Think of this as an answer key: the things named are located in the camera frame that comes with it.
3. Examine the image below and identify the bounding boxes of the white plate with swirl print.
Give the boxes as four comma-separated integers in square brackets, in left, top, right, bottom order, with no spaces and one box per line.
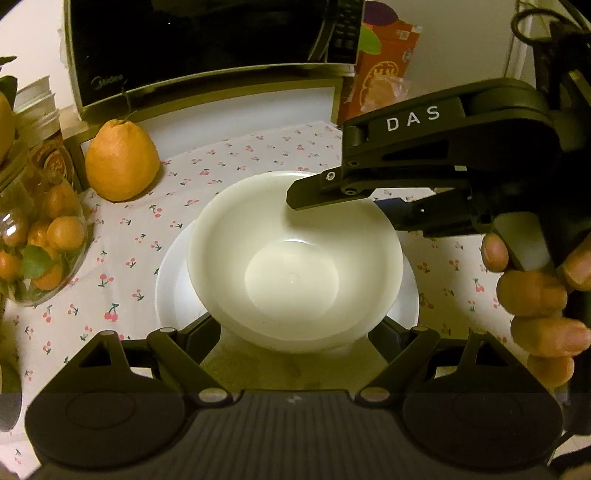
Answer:
[154,217,422,358]

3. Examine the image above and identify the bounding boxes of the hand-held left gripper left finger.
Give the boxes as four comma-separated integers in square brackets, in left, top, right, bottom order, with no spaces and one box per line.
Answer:
[65,314,234,407]

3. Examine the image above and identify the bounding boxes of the red printed carton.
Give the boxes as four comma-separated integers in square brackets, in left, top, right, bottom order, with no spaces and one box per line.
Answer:
[339,0,423,125]

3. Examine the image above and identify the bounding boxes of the white microwave stand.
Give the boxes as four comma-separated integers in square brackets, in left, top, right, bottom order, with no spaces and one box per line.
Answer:
[76,74,345,167]

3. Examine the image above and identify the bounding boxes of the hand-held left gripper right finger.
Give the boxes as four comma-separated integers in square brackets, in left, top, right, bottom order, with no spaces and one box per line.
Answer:
[353,316,532,407]

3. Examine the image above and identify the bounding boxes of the plastic bag of oranges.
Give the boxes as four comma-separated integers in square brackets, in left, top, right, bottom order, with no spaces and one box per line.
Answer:
[348,76,411,112]

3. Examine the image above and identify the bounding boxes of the red label jar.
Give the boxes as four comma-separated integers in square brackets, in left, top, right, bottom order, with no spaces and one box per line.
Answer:
[25,131,79,195]

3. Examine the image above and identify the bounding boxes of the cherry print tablecloth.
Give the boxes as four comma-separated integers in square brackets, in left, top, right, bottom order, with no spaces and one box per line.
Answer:
[0,120,527,467]

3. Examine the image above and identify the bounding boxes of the glass jar of kumquats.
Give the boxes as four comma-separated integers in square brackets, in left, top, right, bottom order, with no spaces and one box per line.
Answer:
[0,138,90,306]

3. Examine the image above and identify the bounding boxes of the large orange with leaves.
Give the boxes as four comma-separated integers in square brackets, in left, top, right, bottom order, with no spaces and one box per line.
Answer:
[0,55,19,164]

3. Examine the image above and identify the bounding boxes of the black cable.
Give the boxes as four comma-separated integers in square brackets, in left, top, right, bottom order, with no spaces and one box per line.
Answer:
[510,9,561,49]

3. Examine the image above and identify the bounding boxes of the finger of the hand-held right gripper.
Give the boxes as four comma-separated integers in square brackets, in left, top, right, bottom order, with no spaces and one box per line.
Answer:
[285,165,469,214]
[373,188,492,239]

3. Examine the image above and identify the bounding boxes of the person's right hand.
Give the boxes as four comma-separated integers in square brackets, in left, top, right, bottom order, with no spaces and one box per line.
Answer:
[481,232,591,387]

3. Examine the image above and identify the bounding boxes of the large orange with stem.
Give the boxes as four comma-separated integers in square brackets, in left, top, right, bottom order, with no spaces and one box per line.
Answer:
[85,119,161,202]

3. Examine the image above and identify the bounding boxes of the black microwave oven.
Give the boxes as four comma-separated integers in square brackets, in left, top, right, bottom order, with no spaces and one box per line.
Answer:
[64,0,365,124]

